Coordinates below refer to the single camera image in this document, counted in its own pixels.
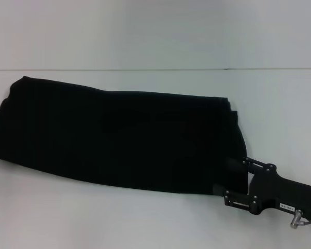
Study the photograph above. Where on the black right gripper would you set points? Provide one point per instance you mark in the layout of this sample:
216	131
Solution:
282	192

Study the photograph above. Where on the black t-shirt with FREE print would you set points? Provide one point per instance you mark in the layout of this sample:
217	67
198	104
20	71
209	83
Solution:
106	129

